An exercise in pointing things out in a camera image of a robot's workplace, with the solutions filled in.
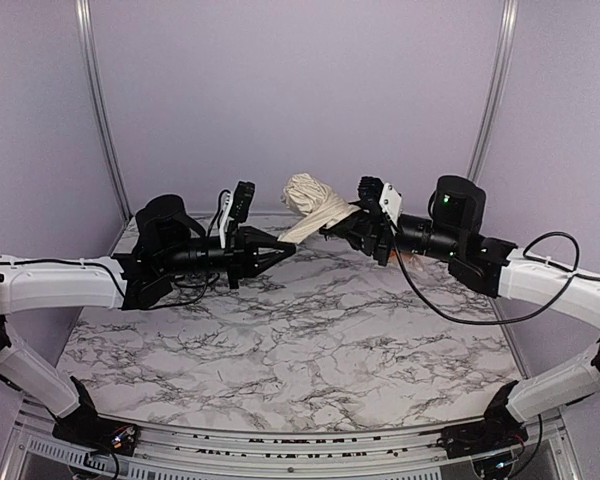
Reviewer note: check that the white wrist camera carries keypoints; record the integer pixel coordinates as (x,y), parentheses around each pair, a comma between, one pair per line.
(234,211)
(380,199)

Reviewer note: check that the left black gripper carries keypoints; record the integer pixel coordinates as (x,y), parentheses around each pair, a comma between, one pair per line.
(234,256)

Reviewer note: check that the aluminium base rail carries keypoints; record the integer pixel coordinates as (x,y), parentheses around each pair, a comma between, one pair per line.
(172,452)

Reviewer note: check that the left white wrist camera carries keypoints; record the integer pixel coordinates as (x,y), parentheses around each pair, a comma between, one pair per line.
(234,211)

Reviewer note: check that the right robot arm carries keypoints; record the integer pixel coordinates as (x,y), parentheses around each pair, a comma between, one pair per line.
(499,268)

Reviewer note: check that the right aluminium frame post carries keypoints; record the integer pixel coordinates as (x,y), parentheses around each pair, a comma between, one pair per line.
(495,93)

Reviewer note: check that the left aluminium frame post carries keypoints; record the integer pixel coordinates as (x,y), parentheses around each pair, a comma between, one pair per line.
(96,92)

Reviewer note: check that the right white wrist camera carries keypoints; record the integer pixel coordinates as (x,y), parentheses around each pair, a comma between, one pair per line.
(380,199)

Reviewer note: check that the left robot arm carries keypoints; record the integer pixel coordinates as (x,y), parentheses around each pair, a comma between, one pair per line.
(170,244)

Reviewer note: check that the cream and black umbrella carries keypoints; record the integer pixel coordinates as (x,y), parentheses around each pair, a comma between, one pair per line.
(318,204)

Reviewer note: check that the aluminium frame post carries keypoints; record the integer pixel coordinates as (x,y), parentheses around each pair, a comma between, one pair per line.
(495,93)
(96,92)

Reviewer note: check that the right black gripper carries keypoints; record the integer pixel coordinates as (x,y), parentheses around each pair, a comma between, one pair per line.
(378,236)

